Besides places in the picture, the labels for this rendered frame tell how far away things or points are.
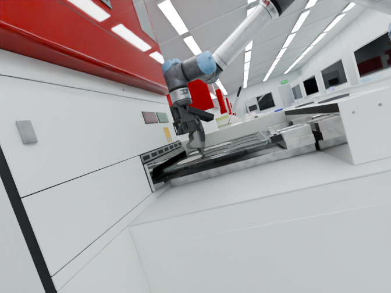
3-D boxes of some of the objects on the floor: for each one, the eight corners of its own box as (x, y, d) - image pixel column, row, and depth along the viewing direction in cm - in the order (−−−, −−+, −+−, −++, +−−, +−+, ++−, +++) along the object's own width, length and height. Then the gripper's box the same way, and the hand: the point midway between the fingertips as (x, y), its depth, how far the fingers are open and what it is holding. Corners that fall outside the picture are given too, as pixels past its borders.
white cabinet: (224, 504, 56) (127, 227, 51) (235, 263, 149) (201, 156, 144) (541, 557, 40) (447, 159, 35) (331, 249, 133) (298, 129, 128)
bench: (320, 119, 790) (306, 68, 777) (306, 119, 964) (294, 78, 951) (351, 110, 763) (337, 57, 750) (331, 111, 936) (319, 69, 924)
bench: (304, 119, 1002) (292, 79, 989) (294, 118, 1176) (285, 85, 1163) (327, 111, 975) (316, 71, 962) (315, 113, 1149) (305, 78, 1136)
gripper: (166, 107, 79) (182, 160, 80) (176, 101, 71) (194, 159, 72) (185, 103, 83) (201, 153, 84) (196, 96, 75) (213, 152, 76)
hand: (202, 150), depth 80 cm, fingers closed
